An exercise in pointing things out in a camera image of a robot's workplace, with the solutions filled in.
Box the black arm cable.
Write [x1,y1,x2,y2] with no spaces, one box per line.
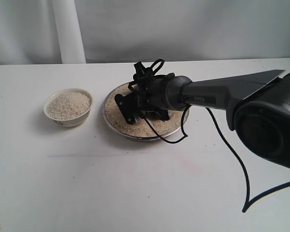
[127,59,290,213]

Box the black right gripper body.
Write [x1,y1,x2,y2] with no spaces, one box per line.
[135,73,175,111]

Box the white floral ceramic bowl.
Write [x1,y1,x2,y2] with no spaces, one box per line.
[43,88,93,127]

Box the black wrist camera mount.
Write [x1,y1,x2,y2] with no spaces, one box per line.
[115,92,140,125]

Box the white backdrop curtain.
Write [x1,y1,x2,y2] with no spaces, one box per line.
[0,0,290,65]

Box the round steel rice tray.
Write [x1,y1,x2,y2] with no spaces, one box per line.
[102,83,189,141]

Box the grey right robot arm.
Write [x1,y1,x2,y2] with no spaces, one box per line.
[133,70,290,168]

